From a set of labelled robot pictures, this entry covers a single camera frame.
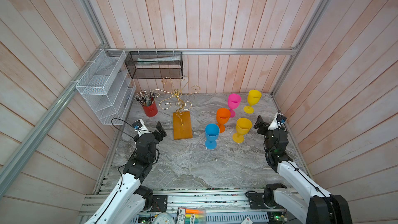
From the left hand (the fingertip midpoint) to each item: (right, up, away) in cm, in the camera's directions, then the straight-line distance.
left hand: (154, 128), depth 77 cm
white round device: (+7, -39, -10) cm, 40 cm away
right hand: (+60, +5, +4) cm, 60 cm away
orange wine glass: (+38, +6, +16) cm, 42 cm away
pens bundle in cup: (-10, +16, +17) cm, 25 cm away
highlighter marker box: (+18, -39, -8) cm, 44 cm away
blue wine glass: (+31, -4, +11) cm, 33 cm away
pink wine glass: (+45, +14, +18) cm, 51 cm away
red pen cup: (-9, +9, +25) cm, 28 cm away
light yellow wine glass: (+59, +18, +21) cm, 65 cm away
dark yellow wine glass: (+48, 0, +8) cm, 49 cm away
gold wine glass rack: (+13, -3, +21) cm, 25 cm away
